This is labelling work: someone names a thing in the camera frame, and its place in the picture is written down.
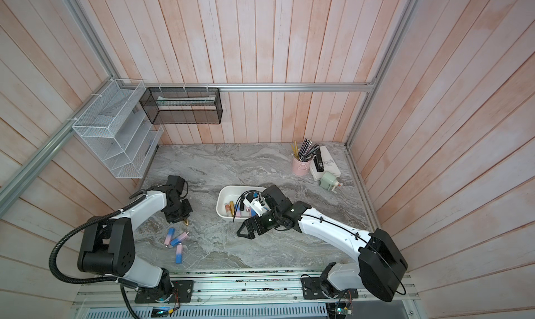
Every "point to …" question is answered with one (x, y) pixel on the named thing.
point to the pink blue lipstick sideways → (237, 211)
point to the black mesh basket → (182, 105)
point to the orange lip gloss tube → (228, 209)
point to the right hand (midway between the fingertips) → (246, 229)
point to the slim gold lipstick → (186, 221)
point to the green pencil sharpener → (329, 181)
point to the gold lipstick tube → (232, 207)
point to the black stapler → (318, 158)
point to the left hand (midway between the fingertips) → (187, 217)
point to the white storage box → (237, 193)
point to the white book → (329, 163)
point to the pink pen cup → (300, 168)
